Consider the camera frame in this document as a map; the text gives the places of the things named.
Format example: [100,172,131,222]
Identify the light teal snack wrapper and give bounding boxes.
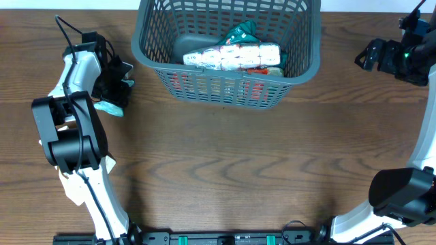
[93,79,135,117]

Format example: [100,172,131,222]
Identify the beige Panfee snack bag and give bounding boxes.
[37,124,117,207]

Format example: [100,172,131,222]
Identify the grey plastic basket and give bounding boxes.
[131,0,321,109]

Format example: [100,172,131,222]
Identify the Kleenex tissue multipack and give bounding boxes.
[183,43,281,71]

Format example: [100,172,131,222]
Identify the orange noodle packet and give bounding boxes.
[170,67,285,101]

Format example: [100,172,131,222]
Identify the green Nescafe coffee bag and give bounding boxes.
[217,20,287,69]

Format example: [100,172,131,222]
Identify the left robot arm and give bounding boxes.
[31,32,142,244]

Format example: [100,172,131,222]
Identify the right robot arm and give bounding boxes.
[318,8,435,244]

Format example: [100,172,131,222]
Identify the left black cable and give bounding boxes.
[54,14,120,245]

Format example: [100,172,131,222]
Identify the black cable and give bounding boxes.
[281,220,409,245]
[54,14,120,245]

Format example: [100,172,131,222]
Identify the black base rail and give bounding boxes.
[52,220,395,245]

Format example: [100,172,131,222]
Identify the right black cable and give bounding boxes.
[281,220,409,245]

